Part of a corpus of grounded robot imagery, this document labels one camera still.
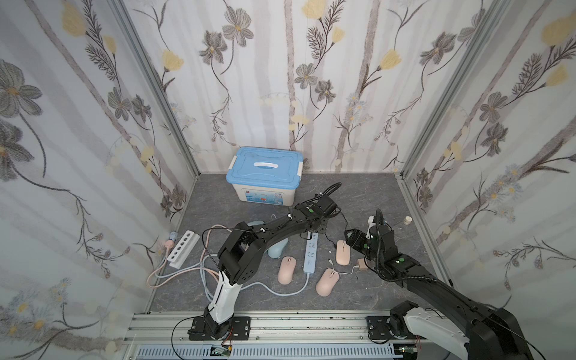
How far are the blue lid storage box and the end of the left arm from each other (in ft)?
0.77

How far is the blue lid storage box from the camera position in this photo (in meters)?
0.97

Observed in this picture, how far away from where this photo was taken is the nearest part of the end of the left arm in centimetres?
66
